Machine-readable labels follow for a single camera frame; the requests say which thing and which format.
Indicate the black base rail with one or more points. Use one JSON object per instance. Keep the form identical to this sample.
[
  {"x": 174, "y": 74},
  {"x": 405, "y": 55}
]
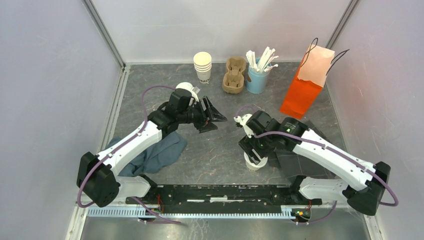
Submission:
[{"x": 224, "y": 198}]

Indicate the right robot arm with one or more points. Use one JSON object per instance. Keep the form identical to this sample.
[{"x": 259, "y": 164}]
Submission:
[{"x": 361, "y": 184}]

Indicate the dark grey checked cloth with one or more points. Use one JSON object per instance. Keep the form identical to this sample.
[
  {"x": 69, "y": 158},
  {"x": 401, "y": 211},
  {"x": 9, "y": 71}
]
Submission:
[{"x": 291, "y": 165}]

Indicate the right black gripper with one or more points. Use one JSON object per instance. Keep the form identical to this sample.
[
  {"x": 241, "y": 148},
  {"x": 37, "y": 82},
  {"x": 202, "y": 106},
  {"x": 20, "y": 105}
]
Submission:
[{"x": 248, "y": 144}]

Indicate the brown cardboard cup carrier stack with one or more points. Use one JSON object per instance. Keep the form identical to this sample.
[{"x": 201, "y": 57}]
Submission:
[{"x": 233, "y": 80}]

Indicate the white cable duct strip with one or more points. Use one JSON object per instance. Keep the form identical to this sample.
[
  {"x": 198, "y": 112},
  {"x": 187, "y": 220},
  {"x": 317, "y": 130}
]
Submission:
[{"x": 140, "y": 212}]

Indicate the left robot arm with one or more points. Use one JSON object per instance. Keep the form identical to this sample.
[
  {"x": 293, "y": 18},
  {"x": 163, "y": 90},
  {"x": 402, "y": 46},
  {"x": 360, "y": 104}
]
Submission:
[{"x": 98, "y": 174}]

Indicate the blue-grey cloth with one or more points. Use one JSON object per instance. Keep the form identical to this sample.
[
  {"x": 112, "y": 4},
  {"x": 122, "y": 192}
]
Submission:
[{"x": 143, "y": 156}]

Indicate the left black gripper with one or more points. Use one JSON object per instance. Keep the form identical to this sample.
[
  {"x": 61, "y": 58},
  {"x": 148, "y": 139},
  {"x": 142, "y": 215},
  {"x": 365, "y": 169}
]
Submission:
[{"x": 204, "y": 125}]

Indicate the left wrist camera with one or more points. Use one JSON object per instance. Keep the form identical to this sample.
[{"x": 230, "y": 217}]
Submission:
[{"x": 180, "y": 100}]

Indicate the white wrapped straws bundle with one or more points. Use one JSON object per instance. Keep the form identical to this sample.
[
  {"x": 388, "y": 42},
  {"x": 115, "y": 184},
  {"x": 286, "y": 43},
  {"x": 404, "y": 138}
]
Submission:
[{"x": 264, "y": 63}]

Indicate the stack of paper cups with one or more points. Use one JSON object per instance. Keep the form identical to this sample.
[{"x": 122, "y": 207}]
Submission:
[{"x": 203, "y": 65}]

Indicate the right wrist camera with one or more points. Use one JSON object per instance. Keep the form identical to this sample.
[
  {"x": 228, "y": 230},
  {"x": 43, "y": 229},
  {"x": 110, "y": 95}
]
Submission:
[{"x": 241, "y": 122}]

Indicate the orange paper bag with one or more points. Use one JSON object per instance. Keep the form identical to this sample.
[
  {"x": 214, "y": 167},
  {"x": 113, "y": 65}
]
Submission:
[{"x": 309, "y": 79}]

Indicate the stack of white lids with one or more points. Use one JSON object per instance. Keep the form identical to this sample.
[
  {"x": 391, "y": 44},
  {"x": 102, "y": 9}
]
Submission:
[{"x": 194, "y": 90}]

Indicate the blue straw holder cup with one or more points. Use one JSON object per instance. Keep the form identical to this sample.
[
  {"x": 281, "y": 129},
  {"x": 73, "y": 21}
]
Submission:
[{"x": 256, "y": 81}]

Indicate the lidded white coffee cup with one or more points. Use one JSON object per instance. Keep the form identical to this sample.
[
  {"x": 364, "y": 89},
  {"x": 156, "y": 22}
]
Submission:
[{"x": 252, "y": 165}]

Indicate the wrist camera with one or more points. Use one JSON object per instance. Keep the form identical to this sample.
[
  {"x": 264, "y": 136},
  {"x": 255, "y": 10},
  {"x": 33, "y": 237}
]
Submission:
[
  {"x": 180, "y": 100},
  {"x": 241, "y": 122}
]

